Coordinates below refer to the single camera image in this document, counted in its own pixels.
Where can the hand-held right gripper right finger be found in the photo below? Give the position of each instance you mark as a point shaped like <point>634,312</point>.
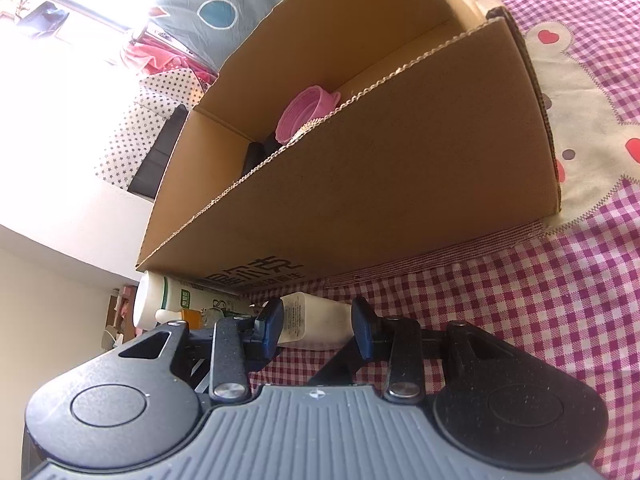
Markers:
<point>362,327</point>

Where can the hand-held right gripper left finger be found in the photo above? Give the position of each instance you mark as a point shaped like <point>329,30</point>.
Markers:
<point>270,327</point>

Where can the white charger cube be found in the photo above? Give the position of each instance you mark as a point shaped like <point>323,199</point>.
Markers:
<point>315,317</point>

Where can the green dropper bottle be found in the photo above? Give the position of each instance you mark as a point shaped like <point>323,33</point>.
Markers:
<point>190,317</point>

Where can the white bottle with green label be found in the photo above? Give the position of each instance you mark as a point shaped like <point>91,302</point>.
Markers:
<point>160,295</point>

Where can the brown cardboard box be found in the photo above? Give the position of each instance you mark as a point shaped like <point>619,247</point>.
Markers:
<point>375,185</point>

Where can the black cylinder bottle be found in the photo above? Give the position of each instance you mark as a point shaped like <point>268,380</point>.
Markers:
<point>254,160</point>

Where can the pink plastic lid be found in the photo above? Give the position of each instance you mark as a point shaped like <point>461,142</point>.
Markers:
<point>305,107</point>

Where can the purple checkered tablecloth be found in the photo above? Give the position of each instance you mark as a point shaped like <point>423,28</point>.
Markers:
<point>525,310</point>

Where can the white star print cloth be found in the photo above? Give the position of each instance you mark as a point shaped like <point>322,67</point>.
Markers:
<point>135,130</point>

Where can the pink hanging clothes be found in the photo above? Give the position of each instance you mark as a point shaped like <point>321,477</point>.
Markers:
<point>155,57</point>

